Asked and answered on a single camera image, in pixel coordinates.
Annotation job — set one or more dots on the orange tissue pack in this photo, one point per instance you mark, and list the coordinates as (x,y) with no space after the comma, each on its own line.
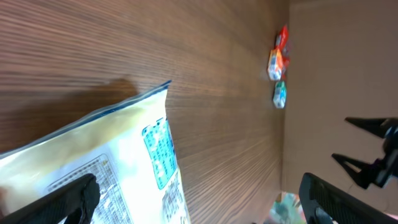
(275,65)

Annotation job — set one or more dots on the large cream snack bag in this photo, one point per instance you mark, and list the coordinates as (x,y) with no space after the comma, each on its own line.
(128,146)

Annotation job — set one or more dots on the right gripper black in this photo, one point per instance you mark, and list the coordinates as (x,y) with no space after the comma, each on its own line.
(362,173)

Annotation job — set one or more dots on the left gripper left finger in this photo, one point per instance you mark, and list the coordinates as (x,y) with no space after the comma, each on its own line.
(73,203)

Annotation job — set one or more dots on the red snack bag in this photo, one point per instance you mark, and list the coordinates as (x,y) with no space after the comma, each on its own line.
(281,43)

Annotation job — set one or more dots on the teal tissue pack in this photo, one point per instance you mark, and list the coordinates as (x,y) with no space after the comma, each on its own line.
(280,94)

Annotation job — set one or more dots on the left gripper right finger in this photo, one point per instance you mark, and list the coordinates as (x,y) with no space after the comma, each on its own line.
(324,203)

